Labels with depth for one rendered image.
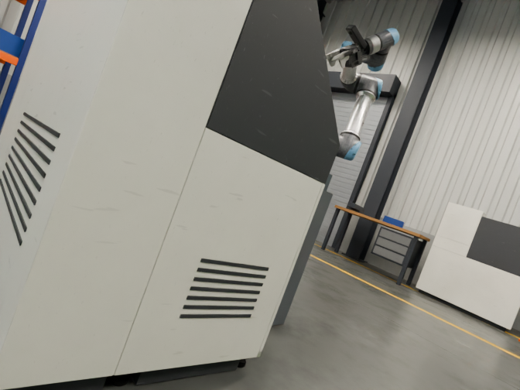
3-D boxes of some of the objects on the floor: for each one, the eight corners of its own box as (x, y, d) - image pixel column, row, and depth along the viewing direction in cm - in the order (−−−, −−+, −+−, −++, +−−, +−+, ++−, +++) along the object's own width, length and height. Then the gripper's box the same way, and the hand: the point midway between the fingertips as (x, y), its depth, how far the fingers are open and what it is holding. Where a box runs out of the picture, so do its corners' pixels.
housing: (104, 400, 91) (299, -127, 88) (-28, 423, 72) (216, -252, 69) (32, 230, 193) (121, -18, 190) (-32, 220, 174) (66, -56, 171)
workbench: (318, 248, 642) (337, 197, 639) (334, 251, 695) (352, 204, 693) (400, 285, 538) (423, 226, 536) (412, 286, 592) (433, 231, 589)
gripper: (378, 59, 145) (337, 76, 141) (358, 57, 157) (320, 73, 152) (376, 39, 141) (334, 56, 137) (356, 38, 152) (316, 54, 148)
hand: (328, 57), depth 143 cm, fingers open, 7 cm apart
